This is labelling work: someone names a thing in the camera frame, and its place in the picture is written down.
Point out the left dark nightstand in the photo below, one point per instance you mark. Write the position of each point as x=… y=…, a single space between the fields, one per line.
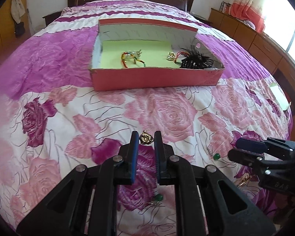
x=51 y=17

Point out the beige cloth on wardrobe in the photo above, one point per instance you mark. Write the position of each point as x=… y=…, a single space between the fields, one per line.
x=17 y=10

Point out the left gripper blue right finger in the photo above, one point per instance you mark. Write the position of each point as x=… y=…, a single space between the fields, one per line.
x=207 y=202

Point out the wooden wardrobe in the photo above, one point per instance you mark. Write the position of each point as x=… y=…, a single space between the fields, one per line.
x=0 y=27

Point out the gold hair pin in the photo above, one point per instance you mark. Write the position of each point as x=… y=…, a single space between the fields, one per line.
x=245 y=180

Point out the right dark nightstand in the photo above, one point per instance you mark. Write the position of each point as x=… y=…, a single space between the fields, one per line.
x=201 y=19

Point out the green paper sheet in box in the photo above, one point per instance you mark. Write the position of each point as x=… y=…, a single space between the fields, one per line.
x=132 y=54

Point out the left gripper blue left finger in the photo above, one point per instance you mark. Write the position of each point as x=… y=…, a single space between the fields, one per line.
x=85 y=201

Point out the green bead earring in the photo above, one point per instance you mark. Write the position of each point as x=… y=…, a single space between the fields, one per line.
x=156 y=199
x=215 y=155

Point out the black feather hair clip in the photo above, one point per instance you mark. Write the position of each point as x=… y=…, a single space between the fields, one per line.
x=193 y=59

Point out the floral red curtain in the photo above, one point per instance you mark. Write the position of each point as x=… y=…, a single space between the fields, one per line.
x=251 y=10

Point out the red cardboard box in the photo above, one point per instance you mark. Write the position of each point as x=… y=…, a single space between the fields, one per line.
x=180 y=37

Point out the green paper sheet on bed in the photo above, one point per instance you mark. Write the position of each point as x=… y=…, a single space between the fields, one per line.
x=280 y=97

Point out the black bag on wardrobe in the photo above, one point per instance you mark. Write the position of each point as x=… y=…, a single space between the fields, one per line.
x=19 y=29

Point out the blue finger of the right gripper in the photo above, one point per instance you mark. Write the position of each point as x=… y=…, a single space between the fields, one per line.
x=251 y=146
x=245 y=158

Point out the wooden side cabinet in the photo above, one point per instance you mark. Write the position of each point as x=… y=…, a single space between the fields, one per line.
x=264 y=50

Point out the pink floral bedspread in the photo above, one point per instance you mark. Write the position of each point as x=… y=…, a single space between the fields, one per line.
x=52 y=120

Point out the dark nightstand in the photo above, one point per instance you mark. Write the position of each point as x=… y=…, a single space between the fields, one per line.
x=201 y=19
x=51 y=17

